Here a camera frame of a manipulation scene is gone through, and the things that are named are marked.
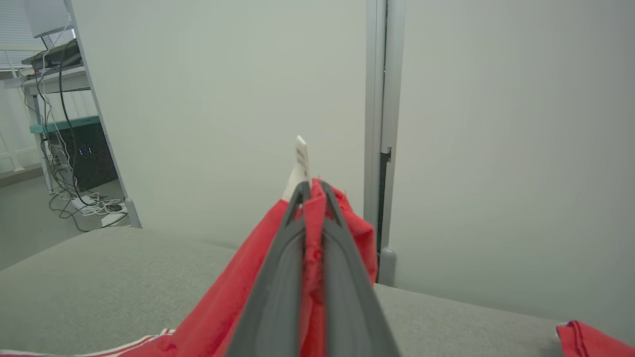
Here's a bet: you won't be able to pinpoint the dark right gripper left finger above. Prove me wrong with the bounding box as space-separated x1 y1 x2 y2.
226 181 311 357

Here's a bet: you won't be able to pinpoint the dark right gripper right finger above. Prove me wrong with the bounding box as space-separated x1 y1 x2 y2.
317 181 400 357

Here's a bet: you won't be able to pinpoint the red jersey with white sleeves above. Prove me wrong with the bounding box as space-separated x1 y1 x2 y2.
0 135 379 357

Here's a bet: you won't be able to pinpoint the red shorts with white trim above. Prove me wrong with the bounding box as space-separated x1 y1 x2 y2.
557 320 635 357

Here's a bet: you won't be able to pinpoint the black computer tower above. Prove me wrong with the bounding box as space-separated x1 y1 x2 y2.
47 121 120 191

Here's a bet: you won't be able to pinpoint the teal shelf board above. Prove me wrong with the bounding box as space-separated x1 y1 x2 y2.
29 116 101 134

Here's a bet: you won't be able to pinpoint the white metal shelf rack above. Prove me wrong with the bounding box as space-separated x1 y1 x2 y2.
20 64 100 194

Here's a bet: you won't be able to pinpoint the black flat device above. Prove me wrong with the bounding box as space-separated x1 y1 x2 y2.
21 39 82 71

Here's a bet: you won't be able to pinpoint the white box monitor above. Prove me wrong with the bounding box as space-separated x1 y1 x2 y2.
25 0 72 38

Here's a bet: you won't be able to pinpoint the white window blinds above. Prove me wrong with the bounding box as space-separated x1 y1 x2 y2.
0 0 35 70

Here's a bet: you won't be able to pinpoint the grey cylindrical post foot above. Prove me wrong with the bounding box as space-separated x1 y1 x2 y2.
378 248 397 287

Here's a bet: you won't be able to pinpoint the grey metal partition post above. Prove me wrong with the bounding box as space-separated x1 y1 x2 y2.
365 0 406 286

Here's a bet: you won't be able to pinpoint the black hanging cable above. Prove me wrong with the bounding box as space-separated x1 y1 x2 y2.
59 50 82 194

